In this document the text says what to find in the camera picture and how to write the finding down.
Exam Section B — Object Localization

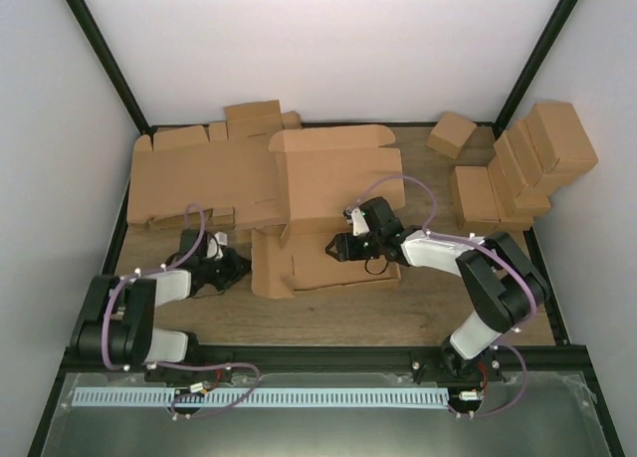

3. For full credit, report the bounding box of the left black frame post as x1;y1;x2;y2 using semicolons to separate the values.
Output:
65;0;151;134

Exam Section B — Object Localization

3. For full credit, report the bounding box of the large folded cardboard box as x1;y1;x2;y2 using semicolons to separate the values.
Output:
525;102;598;192

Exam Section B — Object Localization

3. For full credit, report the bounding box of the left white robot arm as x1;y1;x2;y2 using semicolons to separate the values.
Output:
69;229;252;381

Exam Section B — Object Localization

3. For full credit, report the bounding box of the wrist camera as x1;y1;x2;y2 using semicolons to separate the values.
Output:
207;232;228;261
343;207;369;237

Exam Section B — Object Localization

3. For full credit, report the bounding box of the stack of flat cardboard blanks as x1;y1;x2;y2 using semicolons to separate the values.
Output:
126;101;302;229

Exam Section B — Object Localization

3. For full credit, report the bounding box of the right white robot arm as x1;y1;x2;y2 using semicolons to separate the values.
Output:
325;197;550;380

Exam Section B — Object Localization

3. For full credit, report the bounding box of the row of folded boxes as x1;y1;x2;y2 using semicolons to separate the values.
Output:
487;131;551;231

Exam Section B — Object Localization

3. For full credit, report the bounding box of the right black frame post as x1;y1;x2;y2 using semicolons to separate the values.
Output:
492;0;580;136

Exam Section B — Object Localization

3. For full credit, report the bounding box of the black frame post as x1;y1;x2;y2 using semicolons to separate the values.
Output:
65;0;151;134
492;0;580;136

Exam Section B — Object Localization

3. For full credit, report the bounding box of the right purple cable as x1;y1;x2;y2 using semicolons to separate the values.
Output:
347;174;538;421

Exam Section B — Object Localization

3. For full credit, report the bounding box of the folded box on table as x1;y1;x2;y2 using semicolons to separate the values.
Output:
450;166;500;235

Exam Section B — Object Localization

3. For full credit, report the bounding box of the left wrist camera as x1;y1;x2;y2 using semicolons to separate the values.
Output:
207;232;228;261

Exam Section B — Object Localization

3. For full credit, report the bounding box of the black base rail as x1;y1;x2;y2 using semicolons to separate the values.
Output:
60;345;592;385

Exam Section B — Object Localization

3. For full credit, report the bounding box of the light blue slotted cable duct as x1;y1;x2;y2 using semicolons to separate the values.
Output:
71;387;449;410

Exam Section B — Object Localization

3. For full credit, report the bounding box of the small folded cardboard box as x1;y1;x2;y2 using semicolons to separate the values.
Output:
426;112;477;159

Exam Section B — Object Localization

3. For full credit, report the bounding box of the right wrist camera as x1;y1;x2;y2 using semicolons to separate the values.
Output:
343;207;369;237

